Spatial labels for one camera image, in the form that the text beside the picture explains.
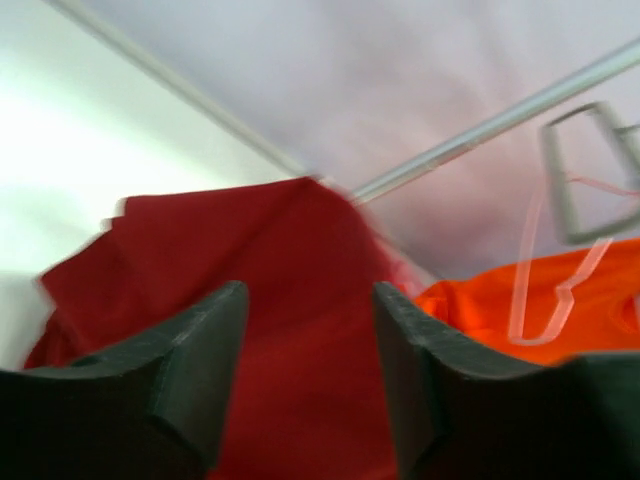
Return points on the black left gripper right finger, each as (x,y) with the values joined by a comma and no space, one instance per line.
(461,410)

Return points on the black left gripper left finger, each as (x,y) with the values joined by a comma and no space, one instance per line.
(152,406)

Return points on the dark red t shirt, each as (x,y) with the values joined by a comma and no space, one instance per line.
(308,399)

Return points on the orange t shirt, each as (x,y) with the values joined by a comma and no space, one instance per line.
(480,308)

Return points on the grey plastic hanger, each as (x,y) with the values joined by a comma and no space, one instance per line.
(591,162)

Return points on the white clothes rack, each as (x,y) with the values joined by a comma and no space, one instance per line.
(595,73)

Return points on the pink wire hanger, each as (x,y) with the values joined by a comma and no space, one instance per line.
(563,273)

